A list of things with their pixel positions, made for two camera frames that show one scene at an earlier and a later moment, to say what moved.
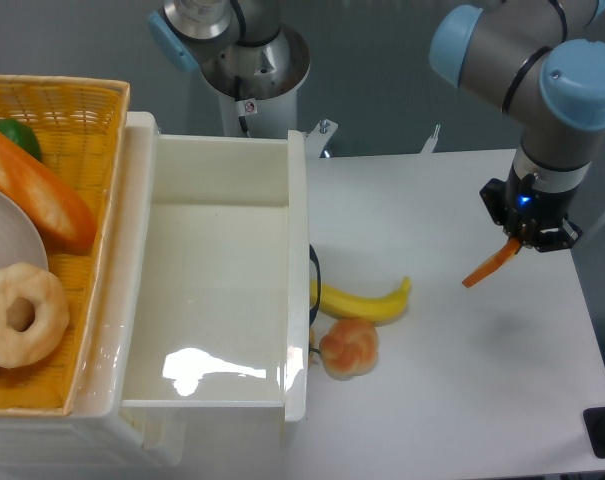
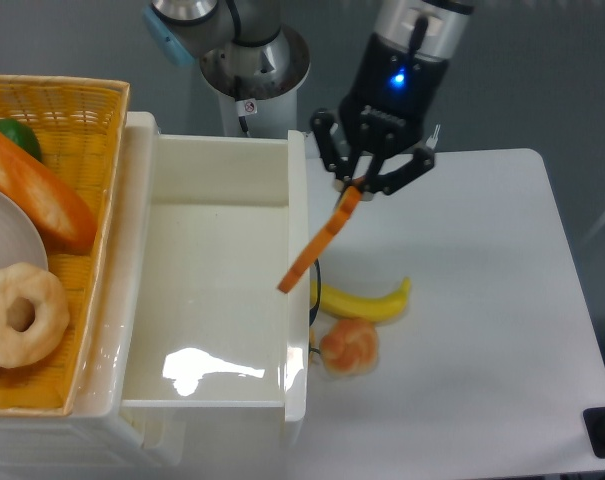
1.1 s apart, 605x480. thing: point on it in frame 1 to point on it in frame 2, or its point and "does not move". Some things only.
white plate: (9, 235) does not move
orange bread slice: (492, 262) to (312, 254)
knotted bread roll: (349, 349) does not move
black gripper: (531, 211) to (389, 96)
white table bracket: (429, 146) does not move
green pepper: (20, 133) does not move
